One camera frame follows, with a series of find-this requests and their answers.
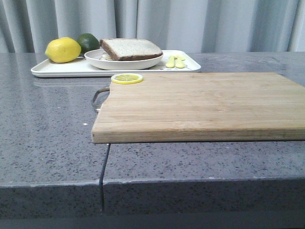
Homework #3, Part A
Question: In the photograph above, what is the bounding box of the wooden cutting board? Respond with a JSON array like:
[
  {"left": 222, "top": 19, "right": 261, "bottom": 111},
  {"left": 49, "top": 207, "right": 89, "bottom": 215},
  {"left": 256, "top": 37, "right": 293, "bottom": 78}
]
[{"left": 91, "top": 73, "right": 305, "bottom": 144}]

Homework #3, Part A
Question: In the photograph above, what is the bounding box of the yellow plastic knife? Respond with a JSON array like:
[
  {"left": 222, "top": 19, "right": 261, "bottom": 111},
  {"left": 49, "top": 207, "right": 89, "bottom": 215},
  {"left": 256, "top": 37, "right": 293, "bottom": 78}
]
[{"left": 175, "top": 54, "right": 185, "bottom": 69}]

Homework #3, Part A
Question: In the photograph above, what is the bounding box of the metal cutting board handle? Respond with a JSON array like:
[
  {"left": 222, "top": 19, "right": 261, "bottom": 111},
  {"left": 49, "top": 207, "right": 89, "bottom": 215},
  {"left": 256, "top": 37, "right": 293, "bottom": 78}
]
[{"left": 91, "top": 87, "right": 110, "bottom": 113}]

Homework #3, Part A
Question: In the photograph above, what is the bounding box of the white rectangular tray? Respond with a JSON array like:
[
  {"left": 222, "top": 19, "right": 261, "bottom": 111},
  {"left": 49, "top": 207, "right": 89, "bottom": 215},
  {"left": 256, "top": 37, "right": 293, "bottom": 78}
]
[{"left": 31, "top": 50, "right": 201, "bottom": 78}]

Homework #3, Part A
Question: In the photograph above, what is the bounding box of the white round plate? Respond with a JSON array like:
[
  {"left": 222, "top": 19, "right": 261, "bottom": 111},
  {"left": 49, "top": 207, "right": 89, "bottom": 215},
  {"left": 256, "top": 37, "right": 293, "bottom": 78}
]
[{"left": 84, "top": 49, "right": 163, "bottom": 70}]

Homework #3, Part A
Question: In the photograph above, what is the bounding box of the green lime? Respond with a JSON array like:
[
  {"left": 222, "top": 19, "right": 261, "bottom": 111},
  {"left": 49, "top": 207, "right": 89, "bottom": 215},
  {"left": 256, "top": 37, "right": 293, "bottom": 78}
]
[{"left": 77, "top": 33, "right": 100, "bottom": 54}]

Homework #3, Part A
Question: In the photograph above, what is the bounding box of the yellow lemon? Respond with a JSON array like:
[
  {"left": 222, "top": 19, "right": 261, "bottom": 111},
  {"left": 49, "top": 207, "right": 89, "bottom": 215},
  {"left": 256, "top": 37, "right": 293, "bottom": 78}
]
[{"left": 45, "top": 37, "right": 81, "bottom": 63}]

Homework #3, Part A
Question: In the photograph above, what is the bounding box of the white bread slice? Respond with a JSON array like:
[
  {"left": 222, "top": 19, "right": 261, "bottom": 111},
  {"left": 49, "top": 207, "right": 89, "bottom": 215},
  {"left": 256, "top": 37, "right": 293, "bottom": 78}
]
[{"left": 100, "top": 38, "right": 163, "bottom": 61}]

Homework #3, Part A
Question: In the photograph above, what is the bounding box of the lemon slice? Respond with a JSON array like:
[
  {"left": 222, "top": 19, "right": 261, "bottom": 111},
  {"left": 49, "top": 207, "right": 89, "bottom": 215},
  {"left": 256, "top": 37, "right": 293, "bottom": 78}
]
[{"left": 111, "top": 73, "right": 143, "bottom": 84}]

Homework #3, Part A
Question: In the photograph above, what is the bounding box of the grey curtain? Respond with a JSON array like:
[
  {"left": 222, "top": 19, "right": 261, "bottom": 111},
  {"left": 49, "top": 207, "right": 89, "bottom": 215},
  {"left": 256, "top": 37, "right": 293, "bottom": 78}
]
[{"left": 0, "top": 0, "right": 305, "bottom": 53}]

